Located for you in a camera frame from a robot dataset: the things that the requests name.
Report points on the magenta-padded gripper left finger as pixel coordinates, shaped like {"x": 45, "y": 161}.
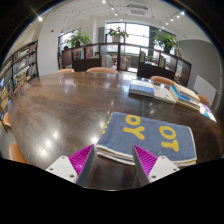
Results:
{"x": 74, "y": 166}

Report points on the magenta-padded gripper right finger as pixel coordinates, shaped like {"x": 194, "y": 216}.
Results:
{"x": 151, "y": 166}

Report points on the grey towel with yellow letters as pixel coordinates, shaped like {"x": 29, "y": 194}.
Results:
{"x": 150, "y": 136}

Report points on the colourful picture book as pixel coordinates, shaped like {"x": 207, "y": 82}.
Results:
{"x": 210, "y": 116}

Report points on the blue and white book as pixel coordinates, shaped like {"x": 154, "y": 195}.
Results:
{"x": 141, "y": 88}

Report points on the purple book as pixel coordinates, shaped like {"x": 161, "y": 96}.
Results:
{"x": 204, "y": 107}

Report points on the cream book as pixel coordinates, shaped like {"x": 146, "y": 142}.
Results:
{"x": 188, "y": 91}

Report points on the dark cubby shelf unit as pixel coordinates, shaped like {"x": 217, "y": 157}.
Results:
{"x": 151, "y": 70}

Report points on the potted green plant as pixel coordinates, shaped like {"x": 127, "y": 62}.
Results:
{"x": 78, "y": 37}
{"x": 117, "y": 33}
{"x": 165, "y": 40}

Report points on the large window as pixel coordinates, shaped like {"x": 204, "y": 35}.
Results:
{"x": 138, "y": 36}

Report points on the ceiling spot lights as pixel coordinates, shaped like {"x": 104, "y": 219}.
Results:
{"x": 40, "y": 18}

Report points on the ceiling air conditioner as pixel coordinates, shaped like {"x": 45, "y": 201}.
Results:
{"x": 137, "y": 11}

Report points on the white wall radiator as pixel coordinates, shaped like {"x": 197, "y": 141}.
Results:
{"x": 205, "y": 88}

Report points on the wall bookshelf with books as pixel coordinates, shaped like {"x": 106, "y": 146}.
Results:
{"x": 21, "y": 66}

